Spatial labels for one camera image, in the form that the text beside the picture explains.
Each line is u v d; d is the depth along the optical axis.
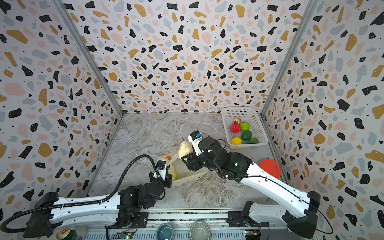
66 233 0.62
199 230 0.72
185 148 0.64
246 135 1.03
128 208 0.52
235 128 1.06
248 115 1.16
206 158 0.55
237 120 1.13
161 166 0.60
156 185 0.55
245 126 1.06
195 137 0.57
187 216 0.78
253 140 1.00
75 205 0.47
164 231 0.71
